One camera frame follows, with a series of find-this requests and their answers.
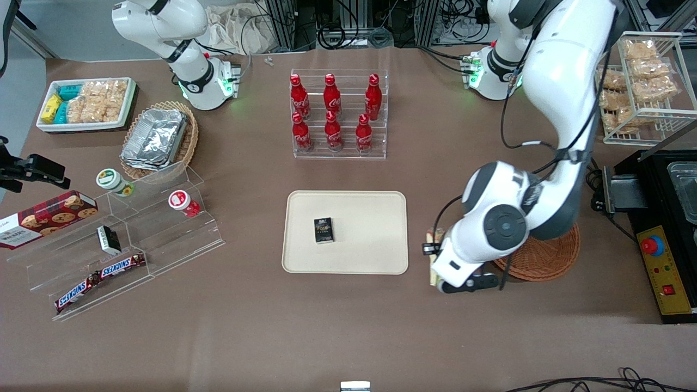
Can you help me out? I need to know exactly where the triangle sandwich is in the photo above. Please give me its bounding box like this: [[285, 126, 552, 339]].
[[426, 228, 446, 287]]

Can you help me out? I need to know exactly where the beige serving tray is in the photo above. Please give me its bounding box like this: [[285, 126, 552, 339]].
[[282, 190, 409, 275]]

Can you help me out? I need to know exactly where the round brown wicker basket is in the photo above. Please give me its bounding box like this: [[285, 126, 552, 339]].
[[492, 222, 581, 282]]

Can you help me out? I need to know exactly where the oval wicker basket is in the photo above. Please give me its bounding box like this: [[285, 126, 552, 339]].
[[120, 101, 199, 181]]

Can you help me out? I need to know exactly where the aluminium foil tray stack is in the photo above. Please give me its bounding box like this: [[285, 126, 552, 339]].
[[120, 108, 189, 172]]

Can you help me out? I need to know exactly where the small black card box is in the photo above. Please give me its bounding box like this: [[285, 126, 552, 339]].
[[313, 217, 335, 244]]

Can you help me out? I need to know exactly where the red cola bottle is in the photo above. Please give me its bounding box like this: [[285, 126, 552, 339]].
[[355, 113, 374, 155], [364, 73, 383, 121], [291, 112, 314, 153], [324, 111, 344, 152], [323, 73, 343, 121], [290, 73, 311, 121]]

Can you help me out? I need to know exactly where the clear acrylic bottle rack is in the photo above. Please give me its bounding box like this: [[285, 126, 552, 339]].
[[290, 69, 389, 160]]

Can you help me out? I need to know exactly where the black box yellow control panel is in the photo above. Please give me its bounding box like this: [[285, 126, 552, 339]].
[[626, 215, 697, 325]]

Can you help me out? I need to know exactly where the black countertop appliance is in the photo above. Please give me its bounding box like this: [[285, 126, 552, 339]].
[[626, 121, 697, 225]]

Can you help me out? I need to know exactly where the bagged fried snack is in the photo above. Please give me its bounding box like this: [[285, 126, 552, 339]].
[[632, 78, 679, 102], [629, 58, 671, 80], [600, 89, 627, 110], [623, 39, 658, 60], [603, 108, 639, 134], [601, 69, 627, 91]]

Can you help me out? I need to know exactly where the red lid snack cup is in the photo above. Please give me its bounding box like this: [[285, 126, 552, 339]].
[[168, 189, 201, 218]]

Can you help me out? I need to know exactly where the clear acrylic stepped display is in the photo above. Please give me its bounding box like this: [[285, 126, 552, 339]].
[[5, 161, 227, 322]]

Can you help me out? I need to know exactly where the beige crumpled cloth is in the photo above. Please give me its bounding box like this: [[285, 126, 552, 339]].
[[206, 4, 274, 56]]

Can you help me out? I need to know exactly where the snickers chocolate bar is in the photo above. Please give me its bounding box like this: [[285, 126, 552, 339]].
[[54, 274, 102, 315], [96, 252, 147, 280]]

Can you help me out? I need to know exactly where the small black white box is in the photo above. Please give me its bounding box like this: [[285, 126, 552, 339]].
[[96, 225, 123, 256]]

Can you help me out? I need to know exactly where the green lid snack cup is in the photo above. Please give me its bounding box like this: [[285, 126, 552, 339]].
[[96, 168, 135, 198]]

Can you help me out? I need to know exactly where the white rectangular snack bin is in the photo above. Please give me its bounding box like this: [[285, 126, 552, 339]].
[[36, 77, 137, 133]]

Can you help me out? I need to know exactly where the clear rice cracker bag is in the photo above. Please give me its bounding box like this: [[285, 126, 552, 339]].
[[66, 97, 122, 124], [81, 79, 128, 105]]

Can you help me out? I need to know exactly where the red tartan cookie box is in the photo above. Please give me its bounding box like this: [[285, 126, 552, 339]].
[[0, 190, 99, 250]]

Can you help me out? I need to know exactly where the black clamp device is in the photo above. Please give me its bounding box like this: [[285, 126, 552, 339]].
[[0, 136, 72, 194]]

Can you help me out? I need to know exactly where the yellow snack packet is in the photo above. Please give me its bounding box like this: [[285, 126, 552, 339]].
[[41, 94, 64, 124]]

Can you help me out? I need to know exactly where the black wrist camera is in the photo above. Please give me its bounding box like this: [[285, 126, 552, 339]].
[[440, 274, 499, 295]]

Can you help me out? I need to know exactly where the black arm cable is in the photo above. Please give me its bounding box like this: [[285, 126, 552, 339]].
[[500, 5, 621, 176]]

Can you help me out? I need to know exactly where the black coiled table cable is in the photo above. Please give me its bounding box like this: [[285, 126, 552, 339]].
[[585, 157, 605, 189]]

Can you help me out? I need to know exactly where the black bracket box grey plate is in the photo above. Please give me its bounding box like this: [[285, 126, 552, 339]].
[[592, 166, 649, 214]]

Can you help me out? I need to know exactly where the black floor cable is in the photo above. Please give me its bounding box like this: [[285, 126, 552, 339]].
[[504, 367, 697, 392]]

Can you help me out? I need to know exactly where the black base cable bundle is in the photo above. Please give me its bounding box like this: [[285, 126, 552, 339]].
[[417, 45, 475, 75]]

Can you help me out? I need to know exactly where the white wire shelf rack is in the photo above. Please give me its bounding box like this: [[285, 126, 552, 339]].
[[597, 31, 697, 146]]

